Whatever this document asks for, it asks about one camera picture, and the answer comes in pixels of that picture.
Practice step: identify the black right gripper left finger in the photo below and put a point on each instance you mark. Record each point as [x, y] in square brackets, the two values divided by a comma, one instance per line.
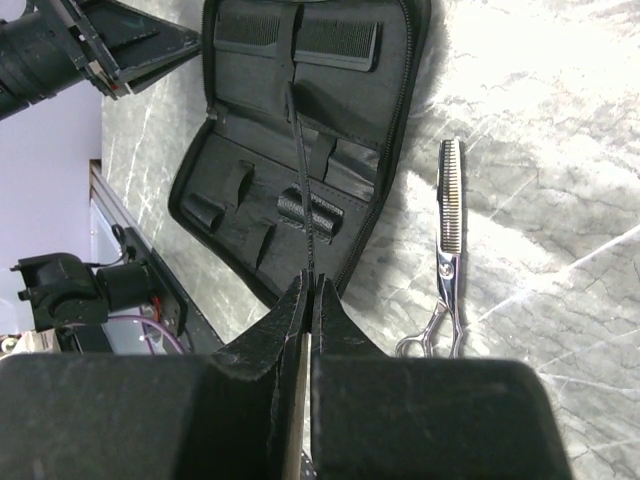
[233, 414]

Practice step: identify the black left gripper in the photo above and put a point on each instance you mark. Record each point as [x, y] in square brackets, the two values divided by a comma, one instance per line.
[121, 50]

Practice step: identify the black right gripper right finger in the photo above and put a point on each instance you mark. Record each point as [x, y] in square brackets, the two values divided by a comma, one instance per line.
[374, 416]

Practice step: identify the black handled razor comb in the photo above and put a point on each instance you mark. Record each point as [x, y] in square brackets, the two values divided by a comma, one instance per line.
[306, 198]

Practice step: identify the black zipper tool case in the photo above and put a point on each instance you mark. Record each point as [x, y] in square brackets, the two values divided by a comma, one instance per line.
[237, 189]

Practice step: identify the black straight comb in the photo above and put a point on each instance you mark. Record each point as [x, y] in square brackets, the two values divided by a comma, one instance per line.
[333, 43]

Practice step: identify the silver scissors left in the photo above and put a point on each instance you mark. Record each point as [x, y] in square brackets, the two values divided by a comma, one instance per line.
[448, 253]

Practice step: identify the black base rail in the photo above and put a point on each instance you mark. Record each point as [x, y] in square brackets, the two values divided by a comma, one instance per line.
[177, 311]

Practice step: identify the aluminium frame rail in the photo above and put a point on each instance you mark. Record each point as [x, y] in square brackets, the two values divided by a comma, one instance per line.
[113, 231]

